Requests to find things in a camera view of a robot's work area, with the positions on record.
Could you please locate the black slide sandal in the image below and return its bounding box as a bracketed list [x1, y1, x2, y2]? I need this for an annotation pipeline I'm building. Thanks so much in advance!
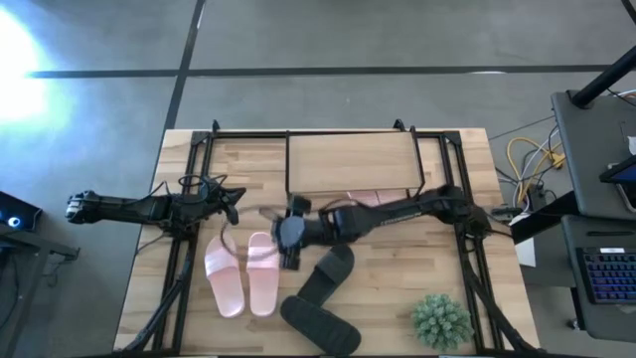
[296, 243, 357, 307]
[279, 295, 363, 356]

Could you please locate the green artificial plant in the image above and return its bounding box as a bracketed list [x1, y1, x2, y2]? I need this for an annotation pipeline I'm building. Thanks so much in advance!
[410, 292, 476, 352]

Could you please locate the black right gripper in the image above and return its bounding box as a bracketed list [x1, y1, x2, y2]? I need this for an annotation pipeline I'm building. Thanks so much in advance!
[271, 194, 312, 272]

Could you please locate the black metal station frame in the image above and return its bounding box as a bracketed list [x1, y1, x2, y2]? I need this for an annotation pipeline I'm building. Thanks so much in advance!
[116, 118, 541, 358]

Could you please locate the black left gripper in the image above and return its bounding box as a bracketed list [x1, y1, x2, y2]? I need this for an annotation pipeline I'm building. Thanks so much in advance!
[196, 174, 247, 226]

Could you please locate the grey desk top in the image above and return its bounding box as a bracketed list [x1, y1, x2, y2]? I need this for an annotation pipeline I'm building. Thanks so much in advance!
[560, 216, 636, 344]
[550, 89, 636, 221]

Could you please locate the black tablet with blue screen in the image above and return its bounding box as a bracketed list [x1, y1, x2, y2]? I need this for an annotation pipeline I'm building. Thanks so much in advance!
[598, 155, 636, 213]

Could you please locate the black box with blue light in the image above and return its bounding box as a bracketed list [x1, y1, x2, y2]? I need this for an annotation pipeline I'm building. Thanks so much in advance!
[0, 191, 45, 235]

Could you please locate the wooden shelf with black frame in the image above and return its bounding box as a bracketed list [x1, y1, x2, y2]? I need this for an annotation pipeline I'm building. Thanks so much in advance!
[285, 126, 427, 200]

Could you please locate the black pole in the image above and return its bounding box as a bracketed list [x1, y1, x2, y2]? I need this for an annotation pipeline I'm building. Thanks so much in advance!
[570, 47, 636, 109]

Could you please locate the backlit black keyboard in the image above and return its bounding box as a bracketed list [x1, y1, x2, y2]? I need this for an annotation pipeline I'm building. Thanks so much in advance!
[578, 247, 636, 304]

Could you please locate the white paper sheet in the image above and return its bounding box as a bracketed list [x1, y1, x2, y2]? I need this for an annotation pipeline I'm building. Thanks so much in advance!
[511, 213, 539, 269]

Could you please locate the yellow cable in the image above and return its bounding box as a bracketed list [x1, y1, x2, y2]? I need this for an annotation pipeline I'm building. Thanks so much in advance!
[506, 136, 566, 201]

